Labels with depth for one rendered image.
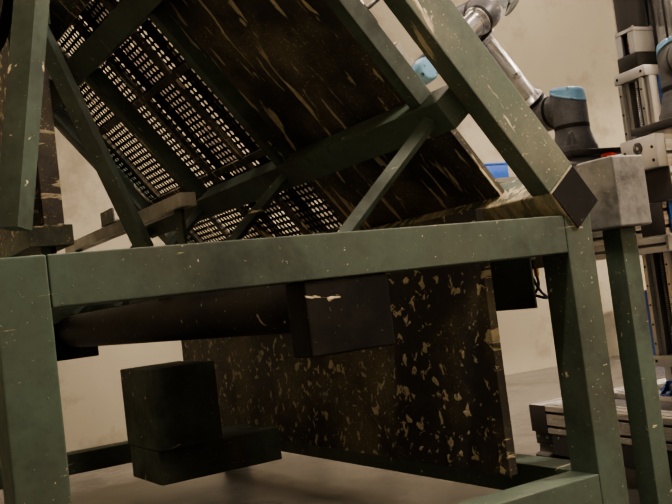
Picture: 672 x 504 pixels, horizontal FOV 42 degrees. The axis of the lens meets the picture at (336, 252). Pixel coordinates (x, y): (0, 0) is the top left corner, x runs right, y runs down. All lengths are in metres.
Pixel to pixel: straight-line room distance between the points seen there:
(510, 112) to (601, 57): 5.10
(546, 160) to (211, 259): 0.89
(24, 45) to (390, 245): 0.79
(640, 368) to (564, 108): 1.03
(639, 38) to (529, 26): 3.93
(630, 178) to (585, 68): 4.73
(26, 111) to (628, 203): 1.45
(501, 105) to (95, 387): 3.65
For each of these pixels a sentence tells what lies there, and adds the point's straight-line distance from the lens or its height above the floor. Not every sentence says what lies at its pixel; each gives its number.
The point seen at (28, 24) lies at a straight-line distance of 1.64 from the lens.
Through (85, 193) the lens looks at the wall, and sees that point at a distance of 5.34.
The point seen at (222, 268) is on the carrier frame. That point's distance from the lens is 1.64.
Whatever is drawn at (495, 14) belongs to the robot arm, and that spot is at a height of 1.48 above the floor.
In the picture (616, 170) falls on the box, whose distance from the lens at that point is 2.32.
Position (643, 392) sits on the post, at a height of 0.33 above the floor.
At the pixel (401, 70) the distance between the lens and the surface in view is 2.11.
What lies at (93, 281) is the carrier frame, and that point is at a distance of 1.56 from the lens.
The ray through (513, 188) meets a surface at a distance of 2.30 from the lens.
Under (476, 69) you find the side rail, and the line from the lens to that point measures 2.07.
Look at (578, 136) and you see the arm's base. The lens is 3.02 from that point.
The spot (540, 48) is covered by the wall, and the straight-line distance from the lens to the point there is 6.86.
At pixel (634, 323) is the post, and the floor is 0.51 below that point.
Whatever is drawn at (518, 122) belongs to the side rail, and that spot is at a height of 1.01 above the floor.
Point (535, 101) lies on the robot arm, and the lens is 3.12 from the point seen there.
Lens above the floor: 0.66
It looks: 3 degrees up
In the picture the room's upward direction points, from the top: 7 degrees counter-clockwise
